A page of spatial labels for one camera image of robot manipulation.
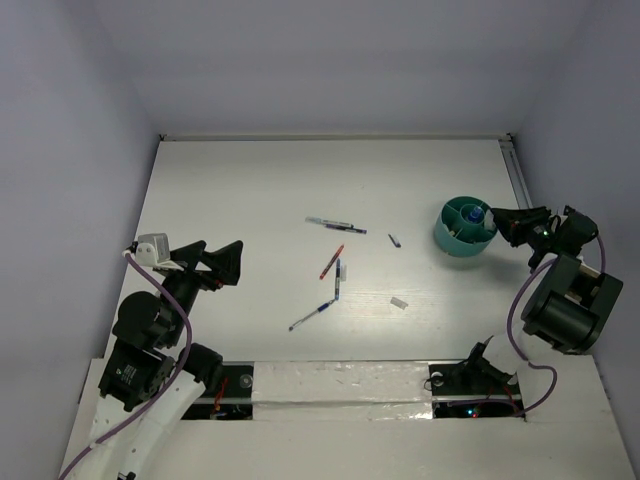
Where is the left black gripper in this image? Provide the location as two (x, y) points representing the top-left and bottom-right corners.
(161, 237), (244, 343)

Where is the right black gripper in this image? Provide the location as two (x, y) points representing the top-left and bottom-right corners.
(490, 205), (556, 250)

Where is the clear tape roll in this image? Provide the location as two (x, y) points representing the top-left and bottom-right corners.
(483, 210), (496, 232)

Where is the correction fluid bottle blue cap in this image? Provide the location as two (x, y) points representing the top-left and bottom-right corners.
(465, 205), (485, 224)

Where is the blue grip clear pen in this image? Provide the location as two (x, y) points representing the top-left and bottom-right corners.
(288, 298), (336, 332)

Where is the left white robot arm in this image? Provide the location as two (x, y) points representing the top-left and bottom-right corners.
(59, 233), (253, 479)

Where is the teal round organizer container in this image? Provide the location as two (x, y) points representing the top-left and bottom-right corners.
(434, 196), (497, 258)

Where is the small blue pen cap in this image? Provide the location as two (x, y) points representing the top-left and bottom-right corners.
(388, 234), (401, 248)

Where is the blue pen with clip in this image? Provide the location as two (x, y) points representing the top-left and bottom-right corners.
(334, 258), (345, 301)

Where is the red pen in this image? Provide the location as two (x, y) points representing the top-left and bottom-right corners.
(319, 244), (345, 280)

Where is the small white cap piece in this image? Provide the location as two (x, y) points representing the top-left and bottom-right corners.
(390, 297), (408, 310)

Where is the dark blue pen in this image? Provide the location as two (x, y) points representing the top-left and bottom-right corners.
(325, 224), (367, 235)

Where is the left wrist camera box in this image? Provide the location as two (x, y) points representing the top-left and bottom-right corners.
(131, 233), (171, 268)

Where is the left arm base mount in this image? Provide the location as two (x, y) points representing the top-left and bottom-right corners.
(181, 362), (254, 421)

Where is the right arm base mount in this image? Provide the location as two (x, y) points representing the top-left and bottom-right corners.
(423, 342), (525, 420)

